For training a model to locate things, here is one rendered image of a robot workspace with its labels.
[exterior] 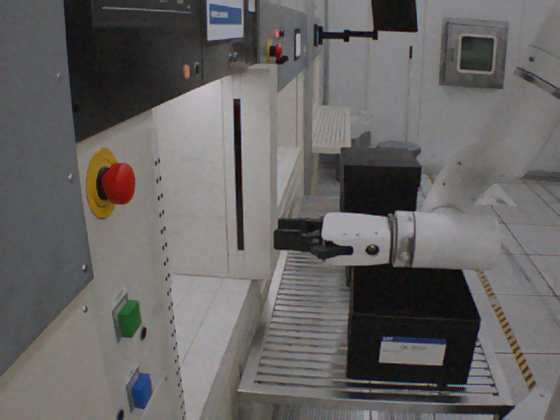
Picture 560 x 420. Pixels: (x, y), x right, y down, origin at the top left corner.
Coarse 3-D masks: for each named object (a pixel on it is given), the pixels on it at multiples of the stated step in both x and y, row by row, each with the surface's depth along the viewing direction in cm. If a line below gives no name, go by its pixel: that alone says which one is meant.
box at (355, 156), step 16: (352, 160) 184; (368, 160) 184; (384, 160) 184; (400, 160) 184; (416, 160) 185; (352, 176) 179; (368, 176) 179; (384, 176) 178; (400, 176) 178; (416, 176) 178; (352, 192) 182; (368, 192) 182; (384, 192) 181; (400, 192) 181; (416, 192) 180; (352, 208) 184; (368, 208) 184; (384, 208) 183; (400, 208) 183
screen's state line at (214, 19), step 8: (216, 8) 80; (224, 8) 85; (232, 8) 91; (216, 16) 80; (224, 16) 85; (232, 16) 91; (240, 16) 98; (216, 24) 81; (224, 24) 86; (232, 24) 92
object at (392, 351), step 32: (352, 288) 111; (384, 288) 128; (416, 288) 127; (448, 288) 125; (352, 320) 102; (384, 320) 100; (416, 320) 99; (448, 320) 98; (480, 320) 98; (352, 352) 104; (384, 352) 103; (416, 352) 102; (448, 352) 101; (448, 384) 104
